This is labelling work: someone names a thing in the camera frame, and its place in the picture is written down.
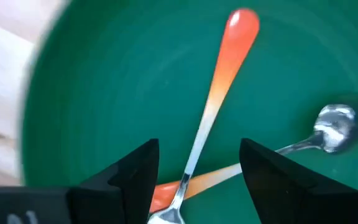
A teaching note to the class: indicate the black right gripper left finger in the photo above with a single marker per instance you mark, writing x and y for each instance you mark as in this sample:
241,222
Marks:
132,186

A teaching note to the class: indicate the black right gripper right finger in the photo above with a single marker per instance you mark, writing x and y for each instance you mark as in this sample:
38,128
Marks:
272,186

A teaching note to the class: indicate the green bowl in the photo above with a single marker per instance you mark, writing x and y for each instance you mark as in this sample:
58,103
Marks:
104,93

